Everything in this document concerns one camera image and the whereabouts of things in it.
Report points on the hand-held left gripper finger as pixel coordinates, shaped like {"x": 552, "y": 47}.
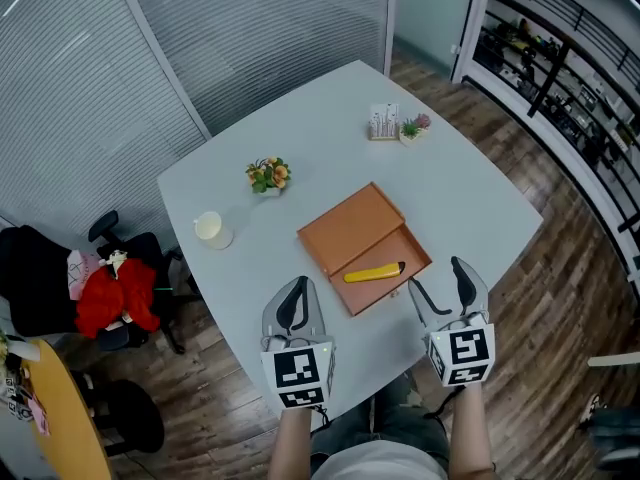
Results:
{"x": 280, "y": 313}
{"x": 315, "y": 313}

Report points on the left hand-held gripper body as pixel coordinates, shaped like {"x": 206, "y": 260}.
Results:
{"x": 297, "y": 368}

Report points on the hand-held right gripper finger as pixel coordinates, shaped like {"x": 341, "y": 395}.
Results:
{"x": 475, "y": 288}
{"x": 425, "y": 308}

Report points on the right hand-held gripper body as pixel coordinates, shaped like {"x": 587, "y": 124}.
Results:
{"x": 467, "y": 353}

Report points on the yellow knife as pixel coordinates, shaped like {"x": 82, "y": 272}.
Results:
{"x": 372, "y": 273}

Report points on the orange box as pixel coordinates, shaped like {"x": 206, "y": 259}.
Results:
{"x": 350, "y": 223}

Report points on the person's left forearm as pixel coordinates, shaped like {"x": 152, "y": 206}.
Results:
{"x": 292, "y": 448}

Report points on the person's right forearm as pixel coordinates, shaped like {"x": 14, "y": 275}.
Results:
{"x": 470, "y": 433}

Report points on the person's dark trousers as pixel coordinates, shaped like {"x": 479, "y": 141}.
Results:
{"x": 390, "y": 418}

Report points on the white cup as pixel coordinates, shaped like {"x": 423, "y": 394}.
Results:
{"x": 212, "y": 230}

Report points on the person's white shirt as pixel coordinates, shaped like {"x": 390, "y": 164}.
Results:
{"x": 380, "y": 463}

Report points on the orange flower pot plant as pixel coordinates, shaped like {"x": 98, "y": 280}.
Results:
{"x": 269, "y": 175}

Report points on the red cloth on chair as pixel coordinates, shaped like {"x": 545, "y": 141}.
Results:
{"x": 117, "y": 300}

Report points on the small succulent pot plant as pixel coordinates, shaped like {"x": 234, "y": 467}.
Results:
{"x": 414, "y": 130}

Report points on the black round stool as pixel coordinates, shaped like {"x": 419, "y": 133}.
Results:
{"x": 130, "y": 418}

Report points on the floral card holder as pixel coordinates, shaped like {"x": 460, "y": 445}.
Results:
{"x": 383, "y": 120}

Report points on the pink paper bag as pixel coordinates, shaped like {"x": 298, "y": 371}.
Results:
{"x": 80, "y": 273}

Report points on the black metal railing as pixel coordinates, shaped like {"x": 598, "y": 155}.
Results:
{"x": 550, "y": 78}

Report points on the round wooden table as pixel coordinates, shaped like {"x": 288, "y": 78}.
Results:
{"x": 70, "y": 418}

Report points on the black office chair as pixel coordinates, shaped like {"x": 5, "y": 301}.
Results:
{"x": 30, "y": 278}

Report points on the white vase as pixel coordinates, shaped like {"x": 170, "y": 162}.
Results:
{"x": 25, "y": 350}

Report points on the pink sticky paper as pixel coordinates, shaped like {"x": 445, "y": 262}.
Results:
{"x": 39, "y": 416}

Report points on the frosted glass door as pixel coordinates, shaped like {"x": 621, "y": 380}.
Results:
{"x": 432, "y": 13}

